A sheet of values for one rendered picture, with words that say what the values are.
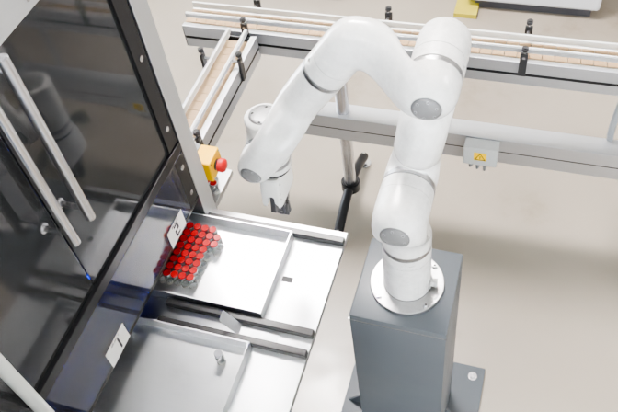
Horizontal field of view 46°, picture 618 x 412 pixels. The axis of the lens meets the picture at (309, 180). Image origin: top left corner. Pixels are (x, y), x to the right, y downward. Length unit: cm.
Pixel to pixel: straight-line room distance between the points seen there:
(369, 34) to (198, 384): 96
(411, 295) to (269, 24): 113
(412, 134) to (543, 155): 135
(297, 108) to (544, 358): 167
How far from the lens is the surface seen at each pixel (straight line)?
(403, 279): 178
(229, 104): 238
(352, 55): 130
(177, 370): 185
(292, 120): 145
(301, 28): 251
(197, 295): 194
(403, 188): 155
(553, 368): 281
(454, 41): 131
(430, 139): 140
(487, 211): 315
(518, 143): 267
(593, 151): 268
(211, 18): 263
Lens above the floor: 248
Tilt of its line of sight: 49 degrees down
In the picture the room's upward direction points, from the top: 10 degrees counter-clockwise
